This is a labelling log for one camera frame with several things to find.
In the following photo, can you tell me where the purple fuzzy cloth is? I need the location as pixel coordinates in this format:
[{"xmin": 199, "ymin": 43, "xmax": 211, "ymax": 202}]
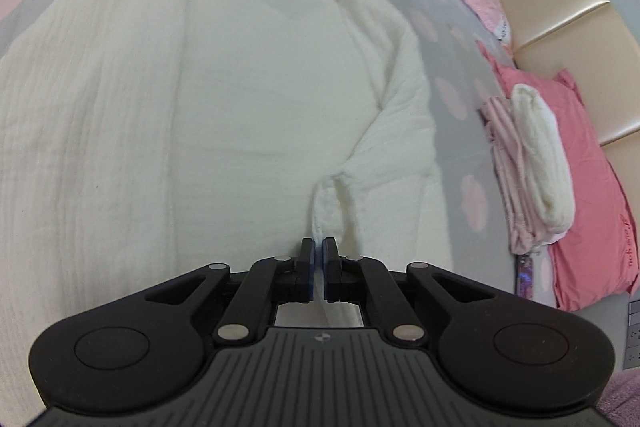
[{"xmin": 597, "ymin": 371, "xmax": 640, "ymax": 427}]

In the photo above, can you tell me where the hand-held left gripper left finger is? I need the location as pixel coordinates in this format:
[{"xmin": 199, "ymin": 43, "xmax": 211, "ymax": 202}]
[{"xmin": 131, "ymin": 237, "xmax": 318, "ymax": 345}]

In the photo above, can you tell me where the white knit sweater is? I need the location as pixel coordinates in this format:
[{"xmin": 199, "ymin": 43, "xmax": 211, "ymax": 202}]
[{"xmin": 0, "ymin": 0, "xmax": 455, "ymax": 383}]

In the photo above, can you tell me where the grey blanket with pink dots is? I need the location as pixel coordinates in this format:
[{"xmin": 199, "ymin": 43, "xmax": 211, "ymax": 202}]
[{"xmin": 0, "ymin": 0, "xmax": 518, "ymax": 303}]

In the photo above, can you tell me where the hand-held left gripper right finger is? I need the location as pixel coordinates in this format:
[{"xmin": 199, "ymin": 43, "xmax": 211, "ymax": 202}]
[{"xmin": 322, "ymin": 236, "xmax": 508, "ymax": 345}]

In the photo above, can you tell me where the wall socket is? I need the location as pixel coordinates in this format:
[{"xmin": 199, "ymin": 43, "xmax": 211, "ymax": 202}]
[{"xmin": 624, "ymin": 299, "xmax": 640, "ymax": 372}]

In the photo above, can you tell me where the purple glittery case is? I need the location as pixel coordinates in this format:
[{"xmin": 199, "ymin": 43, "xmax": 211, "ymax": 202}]
[{"xmin": 516, "ymin": 256, "xmax": 535, "ymax": 304}]

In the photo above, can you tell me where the folded pink garment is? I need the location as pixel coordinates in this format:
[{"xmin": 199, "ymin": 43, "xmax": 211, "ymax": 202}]
[{"xmin": 481, "ymin": 96, "xmax": 548, "ymax": 256}]

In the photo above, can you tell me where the dark pink pillow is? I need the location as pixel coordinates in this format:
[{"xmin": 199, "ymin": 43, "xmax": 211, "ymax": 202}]
[{"xmin": 477, "ymin": 41, "xmax": 640, "ymax": 312}]

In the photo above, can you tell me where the folded white garment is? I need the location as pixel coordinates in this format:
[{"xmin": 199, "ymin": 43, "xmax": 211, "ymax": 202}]
[{"xmin": 509, "ymin": 83, "xmax": 577, "ymax": 235}]

